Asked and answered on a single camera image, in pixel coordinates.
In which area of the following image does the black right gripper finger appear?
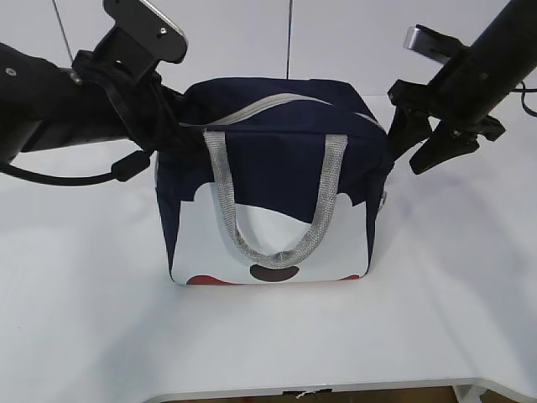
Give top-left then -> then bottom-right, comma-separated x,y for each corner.
388,107 -> 432,160
409,121 -> 478,175

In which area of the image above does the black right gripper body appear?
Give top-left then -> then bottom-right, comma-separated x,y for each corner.
388,80 -> 506,141

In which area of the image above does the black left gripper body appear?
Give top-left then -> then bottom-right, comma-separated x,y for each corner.
72,50 -> 201,154

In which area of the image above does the navy blue lunch bag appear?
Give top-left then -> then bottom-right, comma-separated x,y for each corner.
155,77 -> 394,285

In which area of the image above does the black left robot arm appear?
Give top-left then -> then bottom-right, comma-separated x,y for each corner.
1,44 -> 203,163

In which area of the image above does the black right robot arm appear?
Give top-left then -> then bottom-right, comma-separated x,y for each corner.
388,0 -> 536,175

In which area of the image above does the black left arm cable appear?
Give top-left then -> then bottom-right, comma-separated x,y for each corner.
0,153 -> 152,186

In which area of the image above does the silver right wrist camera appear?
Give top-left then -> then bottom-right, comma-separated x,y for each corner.
404,24 -> 467,65

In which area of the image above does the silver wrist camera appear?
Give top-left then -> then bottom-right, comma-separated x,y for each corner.
404,24 -> 467,65
93,0 -> 188,83

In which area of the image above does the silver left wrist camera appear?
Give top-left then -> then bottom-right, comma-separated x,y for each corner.
93,0 -> 188,83

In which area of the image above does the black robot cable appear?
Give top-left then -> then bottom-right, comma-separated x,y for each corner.
514,81 -> 537,117

